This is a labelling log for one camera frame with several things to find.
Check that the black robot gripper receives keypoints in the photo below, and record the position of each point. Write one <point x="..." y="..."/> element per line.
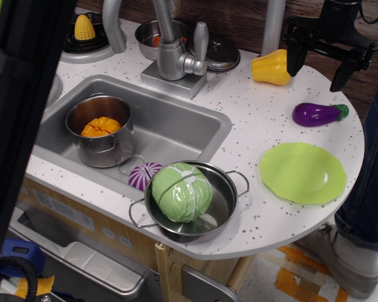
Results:
<point x="337" y="40"/>

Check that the purple toy eggplant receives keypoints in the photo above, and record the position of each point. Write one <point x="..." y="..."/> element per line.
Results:
<point x="311" y="115"/>

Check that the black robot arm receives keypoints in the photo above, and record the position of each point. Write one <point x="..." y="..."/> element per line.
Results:
<point x="341" y="10"/>

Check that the green plastic plate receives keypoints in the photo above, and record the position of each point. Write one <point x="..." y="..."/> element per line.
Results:
<point x="303" y="173"/>

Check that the yellow toy bell pepper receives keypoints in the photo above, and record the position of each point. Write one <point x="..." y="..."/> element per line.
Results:
<point x="271" y="68"/>

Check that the steel pot lid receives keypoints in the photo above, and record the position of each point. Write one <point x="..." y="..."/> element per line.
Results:
<point x="222" y="54"/>

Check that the silver toy faucet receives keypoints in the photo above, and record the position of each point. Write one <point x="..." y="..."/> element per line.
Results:
<point x="175" y="70"/>

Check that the person leg in jeans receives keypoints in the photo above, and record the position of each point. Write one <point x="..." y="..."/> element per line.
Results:
<point x="357" y="219"/>

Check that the grey toy sink basin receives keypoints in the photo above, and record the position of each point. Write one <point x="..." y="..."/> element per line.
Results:
<point x="166" y="130"/>

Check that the steel bowl behind faucet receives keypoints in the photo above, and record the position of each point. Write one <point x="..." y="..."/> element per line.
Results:
<point x="148" y="35"/>

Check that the grey sneaker shoe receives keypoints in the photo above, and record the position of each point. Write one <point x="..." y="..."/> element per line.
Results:
<point x="354" y="268"/>

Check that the green toy cabbage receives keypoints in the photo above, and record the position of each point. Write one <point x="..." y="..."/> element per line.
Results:
<point x="182" y="192"/>

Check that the purple striped toy onion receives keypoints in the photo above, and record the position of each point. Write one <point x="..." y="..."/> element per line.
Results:
<point x="141" y="175"/>

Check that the black toy stove burner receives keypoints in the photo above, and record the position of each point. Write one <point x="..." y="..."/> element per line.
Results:
<point x="71" y="45"/>

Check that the tall steel pot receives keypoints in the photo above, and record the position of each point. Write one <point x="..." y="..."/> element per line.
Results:
<point x="106" y="151"/>

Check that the orange toy pumpkin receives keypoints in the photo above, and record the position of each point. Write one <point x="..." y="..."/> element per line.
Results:
<point x="100" y="127"/>

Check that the yellow toy corn cob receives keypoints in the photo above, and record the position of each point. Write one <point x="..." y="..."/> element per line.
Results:
<point x="83" y="29"/>

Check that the wooden toy kitchen cabinet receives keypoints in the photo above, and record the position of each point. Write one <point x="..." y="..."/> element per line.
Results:
<point x="181" y="277"/>

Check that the grey toy dishwasher door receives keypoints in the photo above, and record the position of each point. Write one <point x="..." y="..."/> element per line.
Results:
<point x="83" y="267"/>

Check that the blue clamp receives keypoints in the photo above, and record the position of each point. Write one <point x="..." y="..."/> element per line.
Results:
<point x="17" y="251"/>

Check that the grey vertical frame pipe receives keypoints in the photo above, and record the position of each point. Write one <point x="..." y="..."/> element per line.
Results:
<point x="273" y="26"/>

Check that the shallow steel pan with handles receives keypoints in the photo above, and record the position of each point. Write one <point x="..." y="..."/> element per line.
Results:
<point x="210" y="224"/>

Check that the grey curved frame pipe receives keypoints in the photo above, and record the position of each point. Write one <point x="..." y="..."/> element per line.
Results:
<point x="111" y="24"/>

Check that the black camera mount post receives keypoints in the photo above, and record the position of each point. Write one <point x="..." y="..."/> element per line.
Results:
<point x="32" y="35"/>

